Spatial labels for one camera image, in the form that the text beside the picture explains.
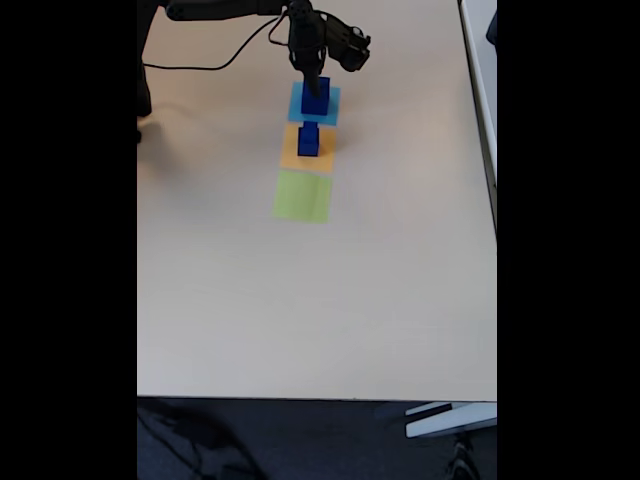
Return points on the large blue cube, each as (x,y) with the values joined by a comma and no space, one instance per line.
(320,106)

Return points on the medium blue cube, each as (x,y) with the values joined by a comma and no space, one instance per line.
(308,149)

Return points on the blue paper square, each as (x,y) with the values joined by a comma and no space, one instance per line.
(295,114)

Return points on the orange paper square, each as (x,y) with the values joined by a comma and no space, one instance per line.
(287,160)

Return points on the green paper square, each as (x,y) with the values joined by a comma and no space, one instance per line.
(302,197)

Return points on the white side table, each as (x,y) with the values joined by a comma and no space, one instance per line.
(482,100)

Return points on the dark blue object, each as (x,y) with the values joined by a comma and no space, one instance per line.
(492,27)

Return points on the white table foot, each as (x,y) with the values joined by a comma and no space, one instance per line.
(450,422)

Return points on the black stand leg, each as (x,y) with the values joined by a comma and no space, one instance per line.
(462,460)

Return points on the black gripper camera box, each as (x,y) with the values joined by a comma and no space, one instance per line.
(306,55)

